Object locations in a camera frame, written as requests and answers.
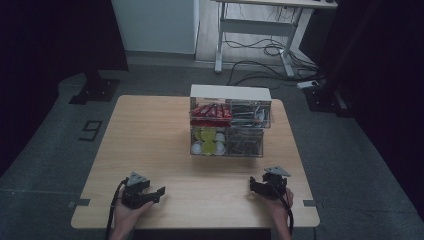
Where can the person's right hand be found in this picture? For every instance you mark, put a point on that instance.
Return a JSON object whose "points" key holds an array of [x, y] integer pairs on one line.
{"points": [[280, 206]]}

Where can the person's left hand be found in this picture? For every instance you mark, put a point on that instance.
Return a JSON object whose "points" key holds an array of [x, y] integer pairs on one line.
{"points": [[128, 215]]}

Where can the white power strip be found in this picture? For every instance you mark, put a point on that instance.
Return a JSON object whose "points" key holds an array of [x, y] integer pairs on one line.
{"points": [[307, 84]]}

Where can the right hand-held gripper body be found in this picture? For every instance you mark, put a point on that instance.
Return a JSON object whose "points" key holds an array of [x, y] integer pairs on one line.
{"points": [[276, 185]]}

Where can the pile of black packets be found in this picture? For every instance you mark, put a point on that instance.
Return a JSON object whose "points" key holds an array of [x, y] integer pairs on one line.
{"points": [[248, 115]]}

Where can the black stand base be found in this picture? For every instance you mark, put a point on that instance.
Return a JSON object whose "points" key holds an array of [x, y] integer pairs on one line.
{"points": [[96, 90], [325, 98]]}

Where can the pile of green white capsules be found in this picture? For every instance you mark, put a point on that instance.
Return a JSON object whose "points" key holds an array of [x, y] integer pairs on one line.
{"points": [[208, 141]]}

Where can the row of red packets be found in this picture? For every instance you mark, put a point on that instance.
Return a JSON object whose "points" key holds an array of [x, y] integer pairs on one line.
{"points": [[211, 112]]}

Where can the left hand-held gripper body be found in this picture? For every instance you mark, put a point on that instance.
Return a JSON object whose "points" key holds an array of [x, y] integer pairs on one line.
{"points": [[134, 193]]}

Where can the clear organizer with white lid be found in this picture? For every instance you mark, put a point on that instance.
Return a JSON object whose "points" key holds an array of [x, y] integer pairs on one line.
{"points": [[230, 92]]}

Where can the white cabinet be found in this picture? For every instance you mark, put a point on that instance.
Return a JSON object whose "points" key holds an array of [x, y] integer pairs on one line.
{"points": [[155, 25]]}

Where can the pile of dark sticks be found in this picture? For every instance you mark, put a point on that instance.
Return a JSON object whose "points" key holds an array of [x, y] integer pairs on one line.
{"points": [[245, 141]]}

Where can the white desk frame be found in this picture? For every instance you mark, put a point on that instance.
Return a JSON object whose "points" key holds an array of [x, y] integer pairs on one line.
{"points": [[256, 27]]}

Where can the black curtain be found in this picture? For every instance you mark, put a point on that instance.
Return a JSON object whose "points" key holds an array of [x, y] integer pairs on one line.
{"points": [[383, 83], [50, 50]]}

